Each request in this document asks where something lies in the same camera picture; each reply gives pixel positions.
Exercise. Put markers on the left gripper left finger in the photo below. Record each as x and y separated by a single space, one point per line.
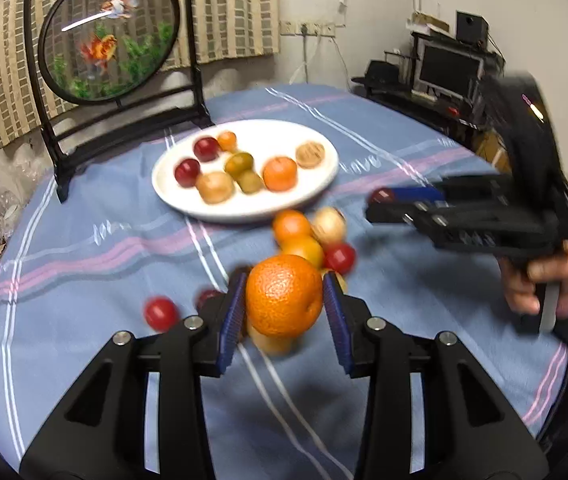
136 410

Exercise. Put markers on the white oval plate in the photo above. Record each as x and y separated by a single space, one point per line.
262 139

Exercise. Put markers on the orange on table far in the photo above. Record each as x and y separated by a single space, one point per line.
289 224

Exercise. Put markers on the large orange mandarin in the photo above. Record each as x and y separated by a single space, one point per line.
284 296

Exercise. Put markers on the black speaker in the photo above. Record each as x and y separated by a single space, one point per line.
471 29

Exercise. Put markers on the small green fruit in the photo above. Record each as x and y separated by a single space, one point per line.
250 182

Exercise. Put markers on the green orange mandarin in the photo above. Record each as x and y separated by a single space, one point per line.
238 163

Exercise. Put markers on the small orange kumquat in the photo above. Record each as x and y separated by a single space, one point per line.
227 141

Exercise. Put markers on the orange on table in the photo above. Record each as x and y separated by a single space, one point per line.
289 224
305 247

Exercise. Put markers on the blue striped tablecloth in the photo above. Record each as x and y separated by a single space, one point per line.
77 270

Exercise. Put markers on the person's right hand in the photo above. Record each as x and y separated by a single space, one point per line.
519 287

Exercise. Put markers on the orange on table near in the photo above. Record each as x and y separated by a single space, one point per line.
305 247

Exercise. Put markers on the beige passion fruit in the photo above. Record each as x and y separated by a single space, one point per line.
329 226

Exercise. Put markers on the red plum on plate back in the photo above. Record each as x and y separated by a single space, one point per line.
206 149

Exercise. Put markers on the red plum on plate front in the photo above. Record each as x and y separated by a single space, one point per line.
187 172

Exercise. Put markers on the orange mandarin on plate back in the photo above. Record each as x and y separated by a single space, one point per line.
280 174

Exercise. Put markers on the red cherry tomato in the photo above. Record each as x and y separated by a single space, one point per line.
381 196

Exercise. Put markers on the yellow round fruit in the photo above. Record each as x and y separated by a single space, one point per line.
271 345

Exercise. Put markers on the dark red plum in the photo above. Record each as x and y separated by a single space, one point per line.
204 295

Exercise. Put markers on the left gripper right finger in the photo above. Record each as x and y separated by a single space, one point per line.
432 411

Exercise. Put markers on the computer monitor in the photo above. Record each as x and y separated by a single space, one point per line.
453 72

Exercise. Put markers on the tan potato-like fruit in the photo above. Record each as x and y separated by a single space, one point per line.
215 187

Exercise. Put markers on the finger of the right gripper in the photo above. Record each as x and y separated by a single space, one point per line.
418 194
423 219

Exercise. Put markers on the lone red tomato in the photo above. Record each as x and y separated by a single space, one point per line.
161 313

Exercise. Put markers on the red plum on plate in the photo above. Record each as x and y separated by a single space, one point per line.
206 149
187 172

